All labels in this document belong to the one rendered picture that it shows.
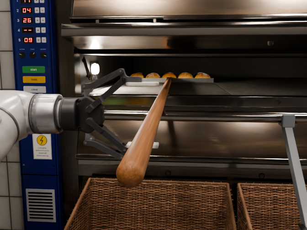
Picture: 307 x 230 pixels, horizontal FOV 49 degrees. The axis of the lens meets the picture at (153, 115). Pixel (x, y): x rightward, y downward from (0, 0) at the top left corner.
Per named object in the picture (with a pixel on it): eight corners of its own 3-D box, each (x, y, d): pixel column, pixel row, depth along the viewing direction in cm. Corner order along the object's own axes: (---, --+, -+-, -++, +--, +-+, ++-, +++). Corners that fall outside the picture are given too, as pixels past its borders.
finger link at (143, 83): (127, 85, 75) (127, 81, 75) (159, 85, 74) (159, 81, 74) (125, 86, 72) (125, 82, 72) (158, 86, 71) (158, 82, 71)
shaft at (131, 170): (143, 191, 35) (143, 164, 34) (114, 191, 35) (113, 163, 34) (171, 82, 203) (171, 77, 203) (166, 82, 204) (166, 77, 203)
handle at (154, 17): (68, 31, 118) (70, 33, 120) (163, 31, 115) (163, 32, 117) (69, 15, 118) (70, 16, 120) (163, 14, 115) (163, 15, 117)
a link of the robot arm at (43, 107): (46, 129, 81) (71, 129, 81) (30, 138, 72) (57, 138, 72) (44, 91, 80) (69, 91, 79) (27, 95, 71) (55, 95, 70)
